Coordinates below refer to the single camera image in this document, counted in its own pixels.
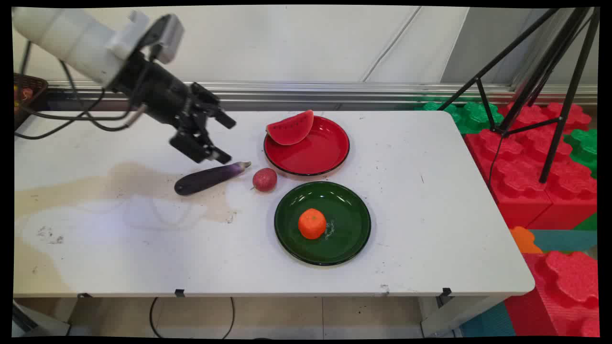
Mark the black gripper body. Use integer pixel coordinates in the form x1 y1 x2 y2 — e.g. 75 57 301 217
110 50 194 129

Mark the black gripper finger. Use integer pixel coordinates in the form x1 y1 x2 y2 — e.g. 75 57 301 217
169 120 233 165
190 82 237 130

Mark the orange toy tangerine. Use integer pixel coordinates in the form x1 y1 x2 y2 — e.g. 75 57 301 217
298 208 328 240

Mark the grey robot base stand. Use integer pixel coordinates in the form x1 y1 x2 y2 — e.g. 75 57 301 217
12 300 71 338

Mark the purple toy eggplant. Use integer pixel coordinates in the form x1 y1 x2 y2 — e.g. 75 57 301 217
174 161 252 196

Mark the small red toy fruit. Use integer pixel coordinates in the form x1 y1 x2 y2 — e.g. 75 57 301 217
251 168 278 193

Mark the red toy watermelon slice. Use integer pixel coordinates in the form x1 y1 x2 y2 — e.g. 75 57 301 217
266 109 315 146

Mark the red plate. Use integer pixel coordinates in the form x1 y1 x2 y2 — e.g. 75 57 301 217
263 115 350 177

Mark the dark woven basket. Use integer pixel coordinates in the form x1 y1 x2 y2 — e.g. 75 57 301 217
13 73 49 130

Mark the green plate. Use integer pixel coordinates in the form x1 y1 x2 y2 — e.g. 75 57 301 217
273 181 372 267

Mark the large red foam block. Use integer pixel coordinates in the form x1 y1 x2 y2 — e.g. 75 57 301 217
464 128 554 229

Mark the white table leg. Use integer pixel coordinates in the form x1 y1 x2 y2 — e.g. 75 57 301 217
420 295 508 338

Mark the orange foam block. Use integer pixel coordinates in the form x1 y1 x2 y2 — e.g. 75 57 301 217
509 226 544 254

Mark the teal foam floor mat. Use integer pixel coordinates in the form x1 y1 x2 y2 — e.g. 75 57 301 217
459 301 518 338

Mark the black tripod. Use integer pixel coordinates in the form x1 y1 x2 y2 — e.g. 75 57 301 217
437 7 601 184

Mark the small green foam block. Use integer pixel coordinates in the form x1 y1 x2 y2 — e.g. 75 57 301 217
573 213 598 231

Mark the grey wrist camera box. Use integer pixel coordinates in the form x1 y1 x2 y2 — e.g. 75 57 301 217
142 13 185 65

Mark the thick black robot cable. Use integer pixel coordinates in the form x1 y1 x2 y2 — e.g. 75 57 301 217
57 60 147 133

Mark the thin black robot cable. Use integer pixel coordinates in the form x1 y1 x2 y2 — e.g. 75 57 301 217
14 41 105 140

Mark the grey metal wall rail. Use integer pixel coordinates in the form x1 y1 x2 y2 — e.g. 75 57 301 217
47 80 598 107

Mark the black cable under table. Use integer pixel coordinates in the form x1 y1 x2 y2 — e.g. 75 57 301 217
149 297 236 340

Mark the thin black tripod cable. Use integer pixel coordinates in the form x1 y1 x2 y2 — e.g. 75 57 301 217
487 134 505 193

